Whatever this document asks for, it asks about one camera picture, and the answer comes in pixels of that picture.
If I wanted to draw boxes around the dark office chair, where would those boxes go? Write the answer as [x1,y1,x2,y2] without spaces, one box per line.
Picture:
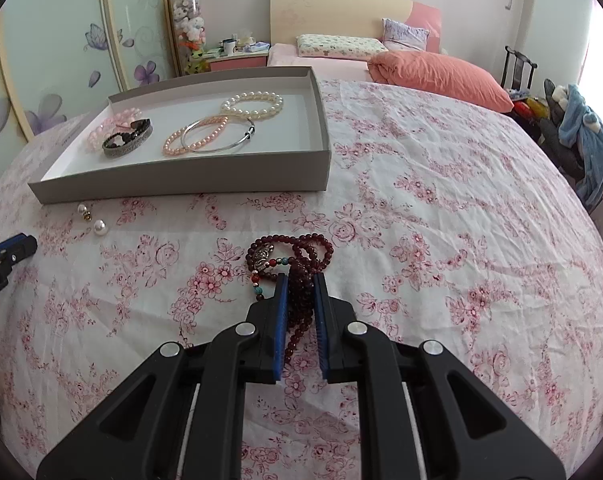
[539,79,589,181]

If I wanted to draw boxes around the black wooden chair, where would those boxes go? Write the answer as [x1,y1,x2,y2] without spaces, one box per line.
[501,46,539,93]

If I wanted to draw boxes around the pink nightstand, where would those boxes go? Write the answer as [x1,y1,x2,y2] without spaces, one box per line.
[204,42,271,73]

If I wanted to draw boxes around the sliding door wardrobe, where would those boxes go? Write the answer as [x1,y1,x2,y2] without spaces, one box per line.
[0,0,182,196]

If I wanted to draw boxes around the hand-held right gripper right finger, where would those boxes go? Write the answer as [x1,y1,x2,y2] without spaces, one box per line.
[312,274,567,480]

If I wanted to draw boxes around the lilac pillow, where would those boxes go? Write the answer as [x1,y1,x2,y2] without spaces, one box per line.
[383,18,431,52]

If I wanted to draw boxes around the orange-pink pillow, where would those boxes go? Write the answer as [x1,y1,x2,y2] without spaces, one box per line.
[367,51,515,113]

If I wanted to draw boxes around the dark red bead necklace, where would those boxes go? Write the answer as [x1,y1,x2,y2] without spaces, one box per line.
[245,232,335,368]

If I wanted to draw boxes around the silver cuff bangle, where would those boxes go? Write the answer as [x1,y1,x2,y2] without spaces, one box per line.
[102,118,153,157]

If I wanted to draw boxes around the plush toy display tube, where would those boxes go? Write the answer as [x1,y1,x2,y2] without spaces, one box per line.
[170,0,211,77]

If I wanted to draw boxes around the yellow and red plush toys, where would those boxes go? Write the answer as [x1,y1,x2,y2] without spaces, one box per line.
[512,92,549,121]

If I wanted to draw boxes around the blue fleece garment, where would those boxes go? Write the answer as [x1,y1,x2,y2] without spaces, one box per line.
[559,84,603,206]

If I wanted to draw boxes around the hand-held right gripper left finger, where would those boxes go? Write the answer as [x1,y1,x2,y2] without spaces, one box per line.
[36,274,289,480]

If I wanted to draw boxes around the pink pearl bracelet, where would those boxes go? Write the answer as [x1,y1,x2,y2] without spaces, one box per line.
[162,115,230,157]

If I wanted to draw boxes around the patterned white pillow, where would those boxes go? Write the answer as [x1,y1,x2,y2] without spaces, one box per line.
[296,34,388,59]

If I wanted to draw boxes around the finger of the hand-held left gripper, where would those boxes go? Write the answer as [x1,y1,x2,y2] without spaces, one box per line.
[0,234,26,261]
[1,236,38,273]

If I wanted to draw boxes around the beige and pink headboard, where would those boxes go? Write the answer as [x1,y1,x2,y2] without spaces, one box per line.
[270,0,442,53]

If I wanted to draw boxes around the grey cardboard tray box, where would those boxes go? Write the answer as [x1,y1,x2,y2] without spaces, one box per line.
[28,66,333,206]

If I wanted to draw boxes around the thin silver bangle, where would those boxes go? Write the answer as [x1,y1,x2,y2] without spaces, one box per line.
[182,115,258,153]

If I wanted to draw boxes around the pale pink bead bracelet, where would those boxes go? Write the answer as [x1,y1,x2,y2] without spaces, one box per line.
[86,107,144,151]

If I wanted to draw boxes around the white pearl bracelet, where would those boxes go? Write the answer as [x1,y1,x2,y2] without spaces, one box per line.
[220,91,285,122]

